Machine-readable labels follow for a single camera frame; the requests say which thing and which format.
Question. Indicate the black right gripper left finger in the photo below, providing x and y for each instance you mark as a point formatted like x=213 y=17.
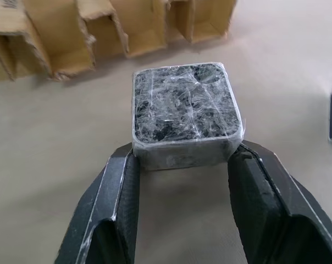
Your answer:
x=108 y=209

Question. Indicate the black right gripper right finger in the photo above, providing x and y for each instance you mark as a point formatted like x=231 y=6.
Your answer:
x=276 y=209

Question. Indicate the cardboard divider tray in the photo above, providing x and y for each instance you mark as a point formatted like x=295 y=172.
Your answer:
x=80 y=30

